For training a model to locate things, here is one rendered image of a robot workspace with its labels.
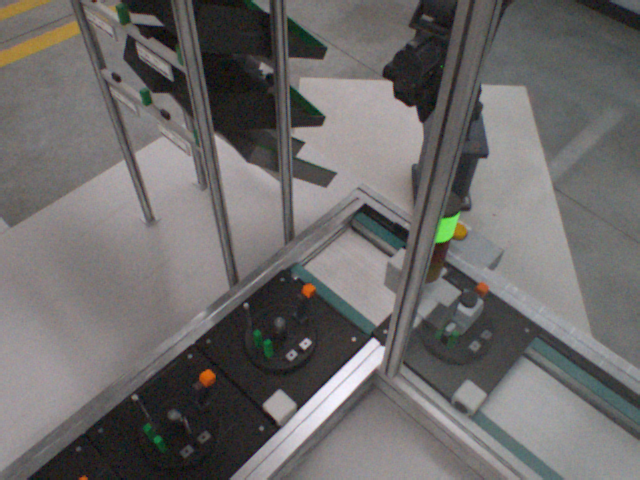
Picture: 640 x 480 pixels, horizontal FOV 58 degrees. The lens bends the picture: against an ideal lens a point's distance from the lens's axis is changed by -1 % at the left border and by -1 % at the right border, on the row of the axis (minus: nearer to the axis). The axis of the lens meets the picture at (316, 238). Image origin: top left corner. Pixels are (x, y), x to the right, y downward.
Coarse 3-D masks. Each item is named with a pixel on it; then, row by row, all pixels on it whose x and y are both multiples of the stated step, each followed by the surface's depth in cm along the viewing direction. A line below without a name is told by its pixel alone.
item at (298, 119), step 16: (208, 64) 108; (224, 64) 110; (176, 80) 105; (208, 80) 110; (224, 80) 113; (240, 80) 115; (176, 96) 106; (208, 96) 98; (224, 96) 98; (240, 96) 100; (256, 96) 103; (272, 96) 105; (192, 112) 103; (224, 112) 101; (240, 112) 103; (256, 112) 105; (272, 112) 108; (304, 112) 121; (320, 112) 119; (224, 128) 103; (240, 128) 105; (256, 128) 108; (272, 128) 111
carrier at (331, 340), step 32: (288, 288) 121; (224, 320) 116; (256, 320) 114; (288, 320) 114; (320, 320) 116; (224, 352) 112; (256, 352) 110; (288, 352) 109; (320, 352) 112; (352, 352) 112; (256, 384) 108; (288, 384) 108; (320, 384) 108; (288, 416) 104
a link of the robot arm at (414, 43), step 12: (420, 0) 97; (420, 12) 98; (420, 24) 97; (432, 24) 97; (420, 36) 96; (432, 36) 97; (444, 36) 96; (408, 48) 95; (420, 48) 95; (432, 48) 97; (396, 60) 97; (408, 60) 96; (420, 60) 95; (432, 60) 97; (396, 72) 99; (408, 72) 97; (420, 72) 96
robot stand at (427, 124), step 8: (432, 112) 142; (432, 120) 140; (424, 128) 138; (424, 136) 137; (424, 144) 136; (424, 152) 142; (416, 168) 155; (416, 176) 153; (416, 184) 152; (416, 192) 150; (416, 200) 149
